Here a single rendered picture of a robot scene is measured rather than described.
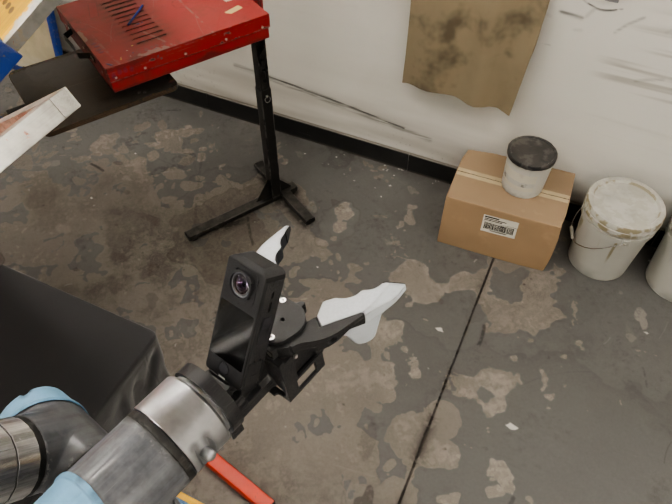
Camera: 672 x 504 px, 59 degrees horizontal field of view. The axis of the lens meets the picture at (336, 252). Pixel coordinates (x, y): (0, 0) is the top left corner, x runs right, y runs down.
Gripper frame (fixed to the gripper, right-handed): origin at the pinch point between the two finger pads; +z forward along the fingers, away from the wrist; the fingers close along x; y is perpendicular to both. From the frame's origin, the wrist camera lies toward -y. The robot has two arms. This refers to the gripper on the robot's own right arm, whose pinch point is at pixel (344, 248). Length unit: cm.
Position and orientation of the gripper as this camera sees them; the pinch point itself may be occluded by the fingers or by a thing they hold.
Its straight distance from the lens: 60.1
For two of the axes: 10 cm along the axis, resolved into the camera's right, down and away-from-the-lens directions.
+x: 7.7, 3.9, -5.0
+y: 1.0, 7.0, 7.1
